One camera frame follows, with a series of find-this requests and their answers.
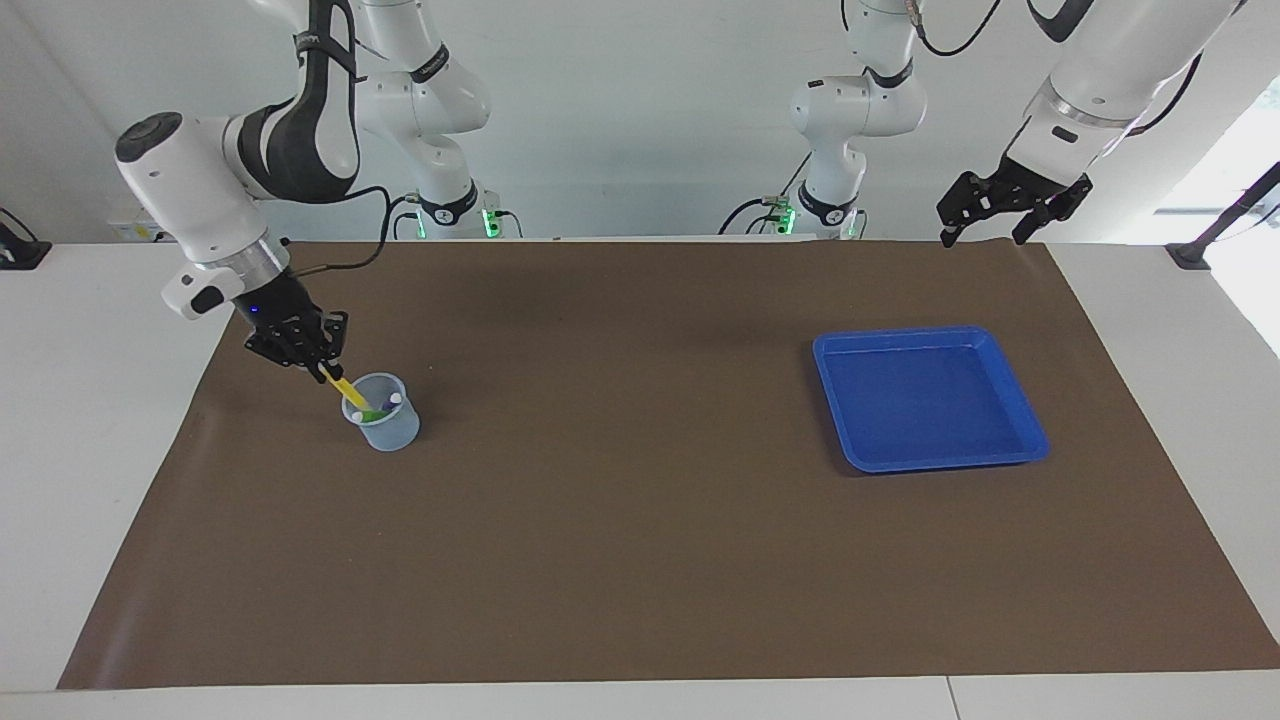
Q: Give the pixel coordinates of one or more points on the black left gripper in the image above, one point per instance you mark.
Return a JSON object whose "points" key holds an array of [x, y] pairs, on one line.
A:
{"points": [[1030, 180]]}

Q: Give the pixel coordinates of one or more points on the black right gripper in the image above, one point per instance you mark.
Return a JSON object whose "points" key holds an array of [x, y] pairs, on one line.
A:
{"points": [[275, 310]]}

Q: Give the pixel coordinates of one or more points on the yellow pen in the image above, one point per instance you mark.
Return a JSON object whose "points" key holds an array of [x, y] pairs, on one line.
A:
{"points": [[345, 390]]}

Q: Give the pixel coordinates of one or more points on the green pen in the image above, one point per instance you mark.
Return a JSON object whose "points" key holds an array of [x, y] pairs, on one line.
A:
{"points": [[375, 414]]}

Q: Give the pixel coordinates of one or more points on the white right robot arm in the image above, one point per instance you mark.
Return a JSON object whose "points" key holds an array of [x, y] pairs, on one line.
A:
{"points": [[180, 190]]}

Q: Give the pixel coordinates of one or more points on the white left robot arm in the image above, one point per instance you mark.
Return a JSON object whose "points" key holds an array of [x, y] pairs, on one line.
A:
{"points": [[1100, 70]]}

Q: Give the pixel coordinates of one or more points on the blue plastic tray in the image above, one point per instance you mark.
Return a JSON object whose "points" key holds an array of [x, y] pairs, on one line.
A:
{"points": [[855, 400]]}

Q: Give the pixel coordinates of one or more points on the translucent plastic cup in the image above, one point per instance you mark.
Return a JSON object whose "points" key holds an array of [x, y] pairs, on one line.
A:
{"points": [[395, 435]]}

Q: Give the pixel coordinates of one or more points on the black stand with pole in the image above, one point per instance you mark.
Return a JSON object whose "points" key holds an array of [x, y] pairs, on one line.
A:
{"points": [[1190, 255]]}

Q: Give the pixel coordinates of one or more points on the black table clamp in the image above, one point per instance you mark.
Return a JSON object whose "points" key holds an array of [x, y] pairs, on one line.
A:
{"points": [[20, 255]]}

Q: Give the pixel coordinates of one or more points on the brown table mat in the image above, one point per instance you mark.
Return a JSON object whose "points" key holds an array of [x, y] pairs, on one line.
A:
{"points": [[640, 500]]}

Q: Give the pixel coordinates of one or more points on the white wall socket box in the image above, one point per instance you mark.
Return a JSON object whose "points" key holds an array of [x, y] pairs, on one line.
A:
{"points": [[135, 230]]}

